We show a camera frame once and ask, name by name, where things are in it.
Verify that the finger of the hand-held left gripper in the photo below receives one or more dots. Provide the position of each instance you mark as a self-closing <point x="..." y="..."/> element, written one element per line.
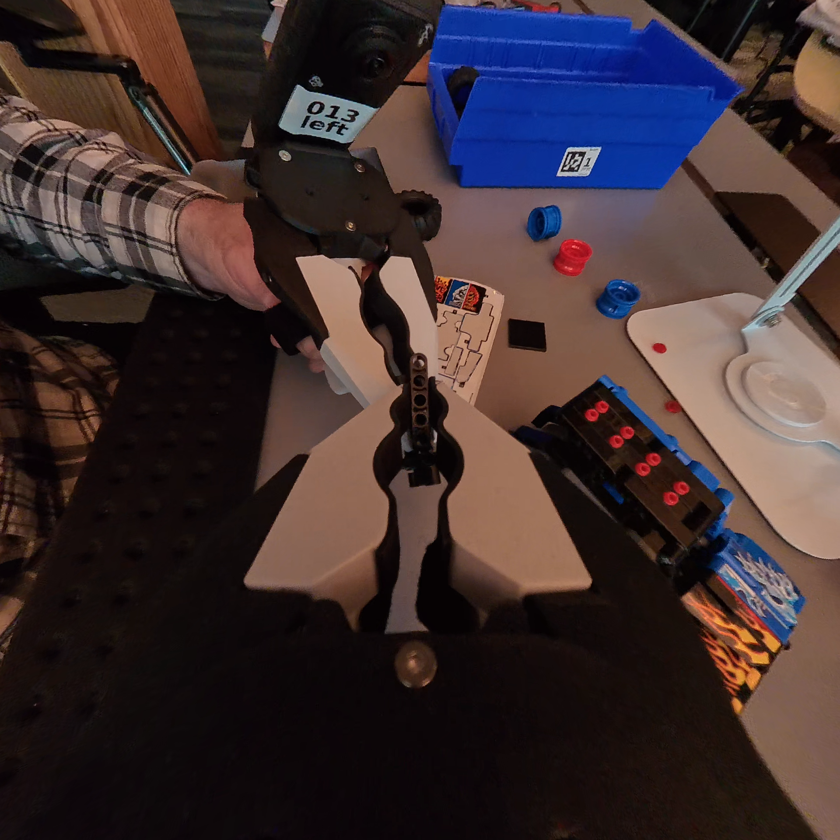
<point x="418" y="302"/>
<point x="341" y="328"/>

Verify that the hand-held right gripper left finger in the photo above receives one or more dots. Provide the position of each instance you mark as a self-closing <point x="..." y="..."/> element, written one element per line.
<point x="322" y="525"/>

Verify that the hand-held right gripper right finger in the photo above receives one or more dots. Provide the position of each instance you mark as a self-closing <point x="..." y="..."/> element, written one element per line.
<point x="519" y="525"/>

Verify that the blue black brick truck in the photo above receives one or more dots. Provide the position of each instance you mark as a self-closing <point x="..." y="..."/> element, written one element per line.
<point x="643" y="473"/>

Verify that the person's left forearm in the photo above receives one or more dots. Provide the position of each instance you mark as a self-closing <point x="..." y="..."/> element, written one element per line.
<point x="92" y="190"/>

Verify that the grey desk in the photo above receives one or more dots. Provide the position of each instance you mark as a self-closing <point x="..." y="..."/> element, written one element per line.
<point x="578" y="381"/>

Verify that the person's left hand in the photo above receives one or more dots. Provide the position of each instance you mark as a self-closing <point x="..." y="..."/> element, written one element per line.
<point x="223" y="250"/>

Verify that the white sticker sheet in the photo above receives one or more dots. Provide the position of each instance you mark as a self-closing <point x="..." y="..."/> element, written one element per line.
<point x="470" y="341"/>

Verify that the black rubber tire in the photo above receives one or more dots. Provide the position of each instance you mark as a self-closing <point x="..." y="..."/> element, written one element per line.
<point x="423" y="213"/>

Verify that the black square plate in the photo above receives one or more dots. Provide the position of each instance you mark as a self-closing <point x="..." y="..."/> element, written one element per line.
<point x="526" y="334"/>

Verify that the blue wheel hub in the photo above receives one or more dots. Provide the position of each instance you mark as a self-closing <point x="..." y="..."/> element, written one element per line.
<point x="618" y="298"/>
<point x="544" y="222"/>

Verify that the small red wheel hub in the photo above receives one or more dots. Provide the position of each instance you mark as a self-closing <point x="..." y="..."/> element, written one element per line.
<point x="572" y="256"/>

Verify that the dark perforated panel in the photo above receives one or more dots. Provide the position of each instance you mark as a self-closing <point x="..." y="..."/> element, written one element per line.
<point x="158" y="499"/>

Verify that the blue storage bin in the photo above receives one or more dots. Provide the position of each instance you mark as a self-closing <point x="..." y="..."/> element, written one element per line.
<point x="578" y="118"/>

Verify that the white book stand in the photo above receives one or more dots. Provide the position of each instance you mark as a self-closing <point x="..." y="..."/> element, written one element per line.
<point x="748" y="420"/>

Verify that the person's plaid shirt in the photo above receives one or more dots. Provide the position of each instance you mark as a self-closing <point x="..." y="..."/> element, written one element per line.
<point x="46" y="446"/>

